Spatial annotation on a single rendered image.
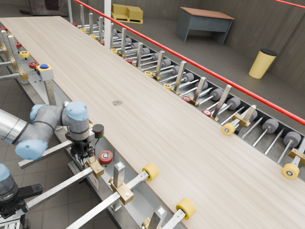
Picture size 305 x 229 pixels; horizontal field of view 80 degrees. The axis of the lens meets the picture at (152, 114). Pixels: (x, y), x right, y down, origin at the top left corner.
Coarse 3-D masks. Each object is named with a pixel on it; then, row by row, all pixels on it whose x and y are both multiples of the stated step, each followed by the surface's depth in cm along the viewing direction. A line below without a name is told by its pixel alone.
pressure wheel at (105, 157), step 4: (100, 152) 107; (104, 152) 108; (108, 152) 108; (100, 156) 105; (104, 156) 106; (108, 156) 106; (112, 156) 106; (100, 160) 104; (104, 160) 103; (108, 160) 104
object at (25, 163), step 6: (60, 144) 112; (66, 144) 113; (48, 150) 108; (54, 150) 109; (60, 150) 112; (42, 156) 105; (48, 156) 108; (24, 162) 100; (30, 162) 101; (36, 162) 104
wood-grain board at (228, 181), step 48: (48, 48) 197; (96, 48) 218; (96, 96) 147; (144, 96) 159; (144, 144) 118; (192, 144) 125; (240, 144) 133; (192, 192) 98; (240, 192) 103; (288, 192) 109
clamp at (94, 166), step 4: (96, 160) 107; (88, 164) 106; (92, 164) 104; (96, 164) 105; (100, 164) 105; (92, 168) 103; (96, 168) 103; (96, 172) 101; (100, 172) 103; (96, 176) 102
